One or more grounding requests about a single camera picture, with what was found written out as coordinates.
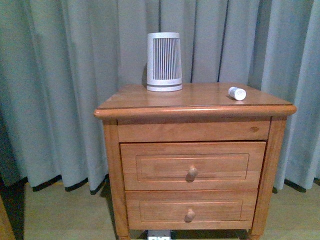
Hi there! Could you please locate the wooden drawer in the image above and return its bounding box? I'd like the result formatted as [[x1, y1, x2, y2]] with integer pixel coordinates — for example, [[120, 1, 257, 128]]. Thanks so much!
[[120, 141, 266, 191], [126, 190, 257, 224]]

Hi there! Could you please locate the white medicine bottle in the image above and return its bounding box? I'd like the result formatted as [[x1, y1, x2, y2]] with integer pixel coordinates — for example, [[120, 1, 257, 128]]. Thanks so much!
[[228, 86, 247, 101]]

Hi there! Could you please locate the wooden nightstand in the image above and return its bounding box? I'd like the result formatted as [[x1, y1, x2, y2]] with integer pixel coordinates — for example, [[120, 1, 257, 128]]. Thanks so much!
[[94, 83, 297, 240]]

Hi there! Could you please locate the grey curtain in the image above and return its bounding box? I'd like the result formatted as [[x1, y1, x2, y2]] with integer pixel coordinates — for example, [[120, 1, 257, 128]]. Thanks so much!
[[0, 0, 320, 194]]

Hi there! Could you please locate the wooden furniture leg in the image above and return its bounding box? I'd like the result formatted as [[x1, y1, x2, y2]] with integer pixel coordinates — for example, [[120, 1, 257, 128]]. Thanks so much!
[[0, 198, 16, 240]]

